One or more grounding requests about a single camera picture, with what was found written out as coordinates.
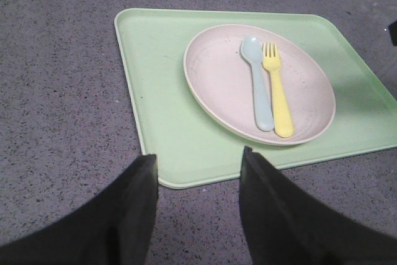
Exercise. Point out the light blue plastic spoon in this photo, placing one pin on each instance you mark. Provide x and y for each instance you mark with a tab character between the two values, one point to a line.
251	51

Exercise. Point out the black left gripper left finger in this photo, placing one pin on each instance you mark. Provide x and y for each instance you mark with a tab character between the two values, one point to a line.
114	227

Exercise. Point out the yellow plastic fork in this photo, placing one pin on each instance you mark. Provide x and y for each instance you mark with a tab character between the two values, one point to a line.
280	108

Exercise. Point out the light green rectangular tray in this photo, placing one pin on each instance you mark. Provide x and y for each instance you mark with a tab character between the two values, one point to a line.
192	148

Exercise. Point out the dark object at table edge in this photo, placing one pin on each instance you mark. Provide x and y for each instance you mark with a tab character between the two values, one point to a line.
392	28

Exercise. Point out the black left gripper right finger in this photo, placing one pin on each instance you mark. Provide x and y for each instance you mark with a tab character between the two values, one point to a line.
285	225

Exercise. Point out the beige round plate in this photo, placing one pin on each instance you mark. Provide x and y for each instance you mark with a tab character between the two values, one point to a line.
220	80

